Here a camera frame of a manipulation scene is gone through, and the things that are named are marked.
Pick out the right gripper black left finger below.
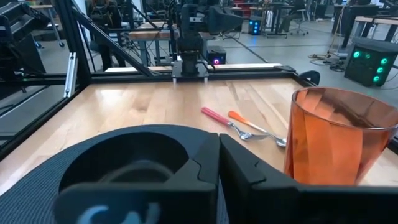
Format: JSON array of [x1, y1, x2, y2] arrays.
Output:
[[52, 132, 221, 224]]

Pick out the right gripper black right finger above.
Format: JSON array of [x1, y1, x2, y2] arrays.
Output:
[[220, 133, 398, 224]]

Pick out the orange translucent plastic cup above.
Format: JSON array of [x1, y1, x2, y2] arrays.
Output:
[[283, 86, 398, 187]]

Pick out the orange-handled metal spoon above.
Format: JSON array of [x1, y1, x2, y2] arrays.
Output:
[[228, 110, 287, 148]]

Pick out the red-handled metal fork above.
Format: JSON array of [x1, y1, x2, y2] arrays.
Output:
[[201, 106, 270, 141]]

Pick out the dark round woven placemat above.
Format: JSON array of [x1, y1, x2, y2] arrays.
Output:
[[0, 141, 224, 224]]

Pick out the small black computer tower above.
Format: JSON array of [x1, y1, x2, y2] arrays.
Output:
[[206, 45, 227, 65]]

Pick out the black computer tower green lights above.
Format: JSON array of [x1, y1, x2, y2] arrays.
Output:
[[344, 37, 398, 88]]

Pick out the wooden workbench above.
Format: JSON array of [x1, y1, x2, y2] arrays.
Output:
[[129, 21, 180, 67]]

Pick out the black computer tower blue lights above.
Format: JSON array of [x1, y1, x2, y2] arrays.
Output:
[[248, 18, 262, 35]]

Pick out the office chair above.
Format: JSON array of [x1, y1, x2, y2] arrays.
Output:
[[288, 7, 309, 37]]

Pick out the black frame clamp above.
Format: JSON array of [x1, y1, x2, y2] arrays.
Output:
[[298, 70, 321, 86]]

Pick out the silver frame bracket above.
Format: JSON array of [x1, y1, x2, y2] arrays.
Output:
[[63, 52, 78, 99]]

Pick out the floor cable tangle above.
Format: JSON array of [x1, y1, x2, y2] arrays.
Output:
[[307, 52, 346, 73]]

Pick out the black aluminium table frame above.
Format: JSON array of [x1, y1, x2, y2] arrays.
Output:
[[0, 0, 398, 162]]

